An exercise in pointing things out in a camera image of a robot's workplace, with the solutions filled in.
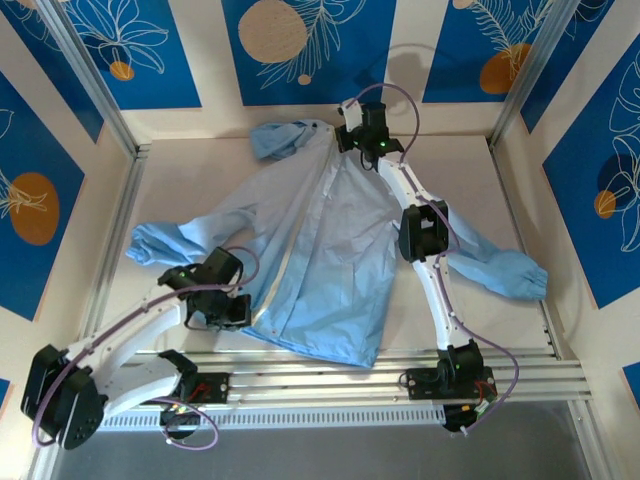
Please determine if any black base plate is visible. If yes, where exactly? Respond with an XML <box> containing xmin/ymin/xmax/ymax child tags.
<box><xmin>138</xmin><ymin>371</ymin><xmax>231</xmax><ymax>406</ymax></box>
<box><xmin>405</xmin><ymin>368</ymin><xmax>497</xmax><ymax>401</ymax></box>

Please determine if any grey metal sheet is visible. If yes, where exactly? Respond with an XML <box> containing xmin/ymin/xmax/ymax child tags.
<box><xmin>29</xmin><ymin>399</ymin><xmax>601</xmax><ymax>480</ymax></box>

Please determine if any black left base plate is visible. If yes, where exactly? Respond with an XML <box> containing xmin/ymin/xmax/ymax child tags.
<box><xmin>138</xmin><ymin>371</ymin><xmax>231</xmax><ymax>406</ymax></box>

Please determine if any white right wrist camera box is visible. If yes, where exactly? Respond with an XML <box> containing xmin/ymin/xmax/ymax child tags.
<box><xmin>338</xmin><ymin>99</ymin><xmax>362</xmax><ymax>132</ymax></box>

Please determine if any light blue zip jacket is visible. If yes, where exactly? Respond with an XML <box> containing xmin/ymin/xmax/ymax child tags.
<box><xmin>124</xmin><ymin>118</ymin><xmax>550</xmax><ymax>370</ymax></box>

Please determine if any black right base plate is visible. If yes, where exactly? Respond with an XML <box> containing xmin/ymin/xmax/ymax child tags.
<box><xmin>405</xmin><ymin>368</ymin><xmax>497</xmax><ymax>401</ymax></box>

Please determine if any blue panel with beige circle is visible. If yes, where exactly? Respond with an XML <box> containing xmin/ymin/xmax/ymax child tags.
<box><xmin>222</xmin><ymin>0</ymin><xmax>399</xmax><ymax>107</ymax></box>

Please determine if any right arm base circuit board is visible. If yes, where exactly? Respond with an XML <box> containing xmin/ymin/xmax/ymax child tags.
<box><xmin>443</xmin><ymin>398</ymin><xmax>497</xmax><ymax>434</ymax></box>

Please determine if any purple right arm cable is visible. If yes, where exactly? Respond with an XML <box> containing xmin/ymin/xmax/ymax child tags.
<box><xmin>347</xmin><ymin>83</ymin><xmax>521</xmax><ymax>437</ymax></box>

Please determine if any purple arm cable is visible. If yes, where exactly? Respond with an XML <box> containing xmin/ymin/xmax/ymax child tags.
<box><xmin>347</xmin><ymin>83</ymin><xmax>521</xmax><ymax>437</ymax></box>
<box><xmin>30</xmin><ymin>244</ymin><xmax>261</xmax><ymax>449</ymax></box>

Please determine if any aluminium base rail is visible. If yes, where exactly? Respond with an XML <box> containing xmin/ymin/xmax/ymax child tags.
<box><xmin>43</xmin><ymin>349</ymin><xmax>596</xmax><ymax>409</ymax></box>

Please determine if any aluminium frame post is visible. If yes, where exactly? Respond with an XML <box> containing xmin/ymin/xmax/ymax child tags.
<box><xmin>488</xmin><ymin>0</ymin><xmax>575</xmax><ymax>151</ymax></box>
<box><xmin>35</xmin><ymin>0</ymin><xmax>152</xmax><ymax>161</ymax></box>

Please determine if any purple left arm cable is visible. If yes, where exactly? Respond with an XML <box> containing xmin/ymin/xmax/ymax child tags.
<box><xmin>30</xmin><ymin>244</ymin><xmax>261</xmax><ymax>449</ymax></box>

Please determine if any aluminium side rail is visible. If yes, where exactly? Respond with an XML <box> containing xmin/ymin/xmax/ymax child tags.
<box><xmin>487</xmin><ymin>134</ymin><xmax>561</xmax><ymax>359</ymax></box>
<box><xmin>74</xmin><ymin>144</ymin><xmax>151</xmax><ymax>371</ymax></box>

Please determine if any white slotted cable duct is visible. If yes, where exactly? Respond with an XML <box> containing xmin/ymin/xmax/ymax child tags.
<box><xmin>63</xmin><ymin>405</ymin><xmax>447</xmax><ymax>434</ymax></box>

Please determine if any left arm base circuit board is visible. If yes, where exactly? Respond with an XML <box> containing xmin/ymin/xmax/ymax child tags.
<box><xmin>158</xmin><ymin>399</ymin><xmax>205</xmax><ymax>441</ymax></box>

